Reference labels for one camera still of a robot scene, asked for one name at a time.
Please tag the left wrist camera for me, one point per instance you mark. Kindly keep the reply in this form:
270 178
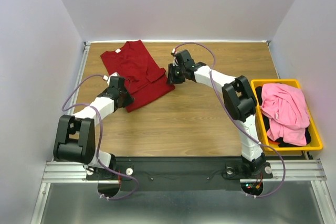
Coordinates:
115 82

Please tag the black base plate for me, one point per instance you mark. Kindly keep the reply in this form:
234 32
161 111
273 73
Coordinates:
190 173

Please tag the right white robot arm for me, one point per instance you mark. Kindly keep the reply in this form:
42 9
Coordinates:
239 102

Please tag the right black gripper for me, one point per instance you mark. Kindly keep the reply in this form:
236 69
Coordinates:
171 78

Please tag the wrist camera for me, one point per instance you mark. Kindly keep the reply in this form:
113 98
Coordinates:
182 57
115 82

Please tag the black garment in bin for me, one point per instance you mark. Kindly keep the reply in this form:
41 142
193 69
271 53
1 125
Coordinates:
279 141

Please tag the pink t shirt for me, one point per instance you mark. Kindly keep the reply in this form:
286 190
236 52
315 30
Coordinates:
287 113

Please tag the yellow plastic bin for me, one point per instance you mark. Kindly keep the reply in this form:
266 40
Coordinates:
316 142

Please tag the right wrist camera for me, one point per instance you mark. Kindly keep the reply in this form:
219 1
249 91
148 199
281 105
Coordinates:
182 57

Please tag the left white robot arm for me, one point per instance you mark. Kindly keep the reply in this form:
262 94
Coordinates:
76 139

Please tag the red t shirt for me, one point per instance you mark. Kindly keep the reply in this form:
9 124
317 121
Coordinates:
147 80

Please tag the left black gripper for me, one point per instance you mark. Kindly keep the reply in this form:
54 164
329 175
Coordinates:
129 100

